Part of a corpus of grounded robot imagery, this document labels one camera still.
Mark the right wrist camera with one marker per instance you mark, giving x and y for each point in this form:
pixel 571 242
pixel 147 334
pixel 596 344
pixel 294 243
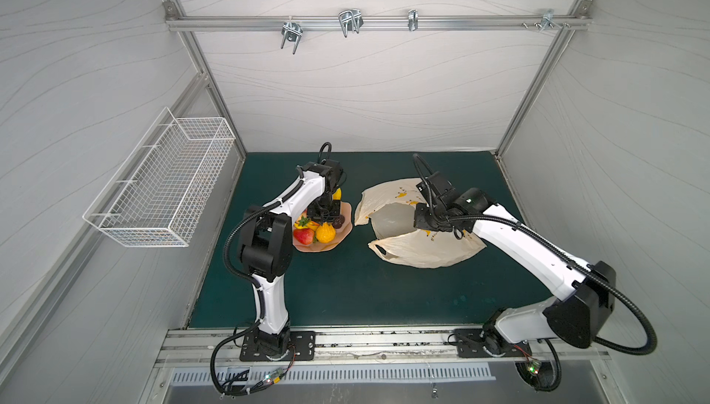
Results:
pixel 441 188

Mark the metal u-bolt clamp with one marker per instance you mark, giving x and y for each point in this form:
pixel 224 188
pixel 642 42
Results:
pixel 292 32
pixel 350 20

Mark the small metal bracket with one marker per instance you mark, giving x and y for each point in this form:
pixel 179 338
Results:
pixel 413 20

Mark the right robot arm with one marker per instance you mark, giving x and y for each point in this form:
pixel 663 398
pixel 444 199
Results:
pixel 578 306

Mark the banana print plastic bag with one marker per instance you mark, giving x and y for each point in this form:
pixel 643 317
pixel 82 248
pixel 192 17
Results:
pixel 389 208

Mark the metal hook clamp right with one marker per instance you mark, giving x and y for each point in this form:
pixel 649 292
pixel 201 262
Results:
pixel 547 21

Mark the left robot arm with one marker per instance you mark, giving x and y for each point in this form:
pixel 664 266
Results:
pixel 266 244

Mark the green table mat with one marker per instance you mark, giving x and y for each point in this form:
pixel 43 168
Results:
pixel 350 285

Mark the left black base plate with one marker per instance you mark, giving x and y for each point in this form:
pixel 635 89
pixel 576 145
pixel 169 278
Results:
pixel 288 346

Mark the metal U-bolt clamp left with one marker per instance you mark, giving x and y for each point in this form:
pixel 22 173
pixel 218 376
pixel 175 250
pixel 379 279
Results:
pixel 292 32

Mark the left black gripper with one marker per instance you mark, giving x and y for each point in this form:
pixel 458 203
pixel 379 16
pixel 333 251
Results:
pixel 335 213

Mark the white wire basket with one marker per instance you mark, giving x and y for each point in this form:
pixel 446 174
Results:
pixel 158 194

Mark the metal U-bolt clamp middle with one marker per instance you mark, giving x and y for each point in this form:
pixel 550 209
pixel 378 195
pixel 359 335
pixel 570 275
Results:
pixel 350 20

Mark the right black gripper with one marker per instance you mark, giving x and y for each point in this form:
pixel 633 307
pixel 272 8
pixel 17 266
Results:
pixel 424 219

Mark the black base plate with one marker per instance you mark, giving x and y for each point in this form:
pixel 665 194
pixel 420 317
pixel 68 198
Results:
pixel 477 343
pixel 288 346

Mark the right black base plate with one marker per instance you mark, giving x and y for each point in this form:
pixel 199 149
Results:
pixel 477 343

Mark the white vent strip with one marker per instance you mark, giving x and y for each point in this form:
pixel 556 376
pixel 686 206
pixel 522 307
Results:
pixel 317 374

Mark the aluminium cross rail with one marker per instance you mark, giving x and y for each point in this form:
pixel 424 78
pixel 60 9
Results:
pixel 371 23

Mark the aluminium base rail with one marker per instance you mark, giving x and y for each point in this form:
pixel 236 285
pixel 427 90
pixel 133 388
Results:
pixel 332 345

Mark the red apple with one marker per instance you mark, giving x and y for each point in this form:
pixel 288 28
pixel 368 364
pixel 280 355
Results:
pixel 304 236

